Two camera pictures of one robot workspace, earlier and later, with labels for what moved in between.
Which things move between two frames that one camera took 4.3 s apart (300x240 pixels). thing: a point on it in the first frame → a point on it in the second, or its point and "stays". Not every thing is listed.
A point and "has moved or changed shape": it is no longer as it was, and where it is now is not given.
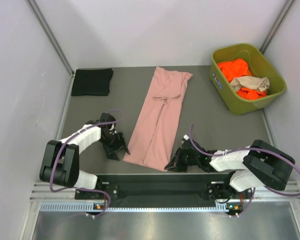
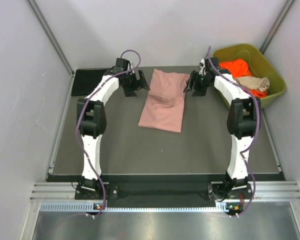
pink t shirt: (157, 119) has moved or changed shape
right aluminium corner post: (286, 11) stays
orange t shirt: (236, 68) stays
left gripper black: (120, 144) → (139, 84)
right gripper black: (176, 164) → (198, 92)
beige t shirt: (262, 83) stays
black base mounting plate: (162, 190) stays
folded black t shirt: (92, 82) stays
